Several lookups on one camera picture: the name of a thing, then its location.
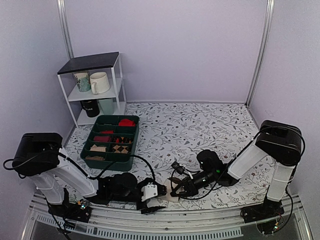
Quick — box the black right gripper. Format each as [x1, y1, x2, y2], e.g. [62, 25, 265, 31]
[172, 170, 217, 198]

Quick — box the cream and brown sock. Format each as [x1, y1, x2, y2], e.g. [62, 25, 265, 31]
[158, 182, 179, 203]

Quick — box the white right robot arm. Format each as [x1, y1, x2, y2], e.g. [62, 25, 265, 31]
[170, 120, 306, 218]

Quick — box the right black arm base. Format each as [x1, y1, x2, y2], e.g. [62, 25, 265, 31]
[240, 197, 285, 223]

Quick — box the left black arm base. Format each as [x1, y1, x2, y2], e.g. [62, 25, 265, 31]
[48, 188, 92, 223]

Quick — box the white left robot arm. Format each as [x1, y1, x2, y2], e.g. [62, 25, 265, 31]
[10, 132, 167, 217]

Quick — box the argyle rolled sock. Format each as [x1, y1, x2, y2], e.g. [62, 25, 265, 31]
[111, 144, 131, 154]
[111, 135, 134, 144]

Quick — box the green divided organizer tray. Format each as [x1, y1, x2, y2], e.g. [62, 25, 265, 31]
[80, 115, 140, 172]

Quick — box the dark red rolled sock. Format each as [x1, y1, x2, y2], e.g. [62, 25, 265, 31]
[93, 135, 112, 143]

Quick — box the tan rolled sock front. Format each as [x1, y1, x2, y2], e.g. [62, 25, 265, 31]
[85, 155, 105, 161]

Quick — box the beige rolled sock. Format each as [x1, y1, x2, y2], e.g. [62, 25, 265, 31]
[90, 144, 108, 153]

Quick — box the red rolled sock back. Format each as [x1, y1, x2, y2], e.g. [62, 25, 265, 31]
[118, 118, 136, 127]

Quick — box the red rolled sock middle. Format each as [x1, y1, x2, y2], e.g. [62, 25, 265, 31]
[99, 130, 114, 135]

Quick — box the pale green mug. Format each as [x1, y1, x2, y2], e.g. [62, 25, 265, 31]
[98, 98, 115, 115]

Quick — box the black mug with lettering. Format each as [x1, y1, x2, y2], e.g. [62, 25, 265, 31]
[80, 99, 100, 118]

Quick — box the cream ceramic mug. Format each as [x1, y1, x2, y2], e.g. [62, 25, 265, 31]
[89, 72, 110, 95]

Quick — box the white shelf with black top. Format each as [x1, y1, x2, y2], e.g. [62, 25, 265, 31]
[57, 51, 127, 127]

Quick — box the teal patterned mug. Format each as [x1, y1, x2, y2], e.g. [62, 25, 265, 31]
[73, 71, 91, 93]

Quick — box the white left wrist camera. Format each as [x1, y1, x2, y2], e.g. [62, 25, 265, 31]
[141, 183, 158, 202]

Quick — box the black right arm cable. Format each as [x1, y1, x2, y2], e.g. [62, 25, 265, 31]
[169, 162, 231, 200]

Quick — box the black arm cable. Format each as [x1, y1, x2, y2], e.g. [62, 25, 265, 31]
[169, 162, 231, 200]
[2, 149, 156, 185]

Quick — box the aluminium front rail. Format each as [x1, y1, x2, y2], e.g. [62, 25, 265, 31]
[21, 194, 315, 240]

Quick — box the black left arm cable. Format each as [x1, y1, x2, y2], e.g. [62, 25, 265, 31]
[2, 149, 156, 185]

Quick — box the right aluminium corner post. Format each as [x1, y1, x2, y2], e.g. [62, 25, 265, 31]
[245, 0, 275, 109]

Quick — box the aluminium corner post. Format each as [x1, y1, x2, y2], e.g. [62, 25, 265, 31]
[245, 0, 275, 109]
[56, 0, 74, 59]

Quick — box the left aluminium corner post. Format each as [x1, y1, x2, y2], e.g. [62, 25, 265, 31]
[56, 0, 74, 59]

